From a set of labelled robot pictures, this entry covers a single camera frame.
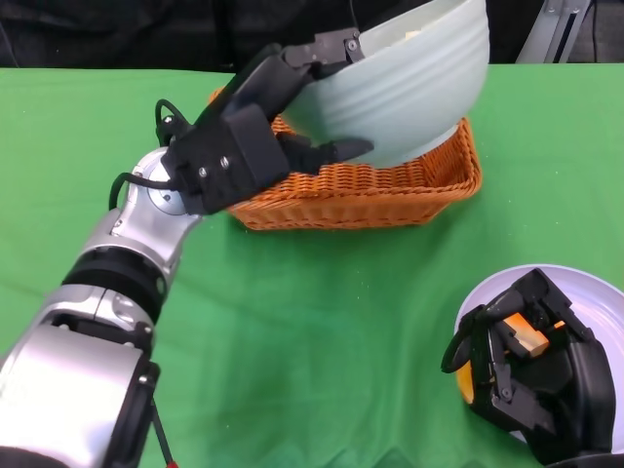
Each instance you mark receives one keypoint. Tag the green tablecloth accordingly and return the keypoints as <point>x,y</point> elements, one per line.
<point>341,317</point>

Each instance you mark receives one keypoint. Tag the grey round bowl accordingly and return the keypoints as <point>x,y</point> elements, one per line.
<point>404,92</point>

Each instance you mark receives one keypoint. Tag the grey metal frame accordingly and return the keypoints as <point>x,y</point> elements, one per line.
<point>551,34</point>

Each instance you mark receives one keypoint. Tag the pale lavender plate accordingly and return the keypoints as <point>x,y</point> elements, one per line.
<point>595,292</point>

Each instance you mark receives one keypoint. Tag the orange striped bread roll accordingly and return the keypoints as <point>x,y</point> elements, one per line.
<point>465,385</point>

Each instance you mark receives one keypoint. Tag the black backdrop cloth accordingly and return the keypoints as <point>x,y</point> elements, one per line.
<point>122,34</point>

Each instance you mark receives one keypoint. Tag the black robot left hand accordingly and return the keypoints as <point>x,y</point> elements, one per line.
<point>263,83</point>

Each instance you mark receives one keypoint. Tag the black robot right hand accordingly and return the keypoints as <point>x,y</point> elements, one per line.
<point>575,390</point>

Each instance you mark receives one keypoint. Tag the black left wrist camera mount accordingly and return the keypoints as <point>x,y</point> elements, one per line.
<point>229,161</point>

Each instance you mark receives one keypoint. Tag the orange wicker basket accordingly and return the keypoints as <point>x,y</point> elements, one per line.
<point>351,205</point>

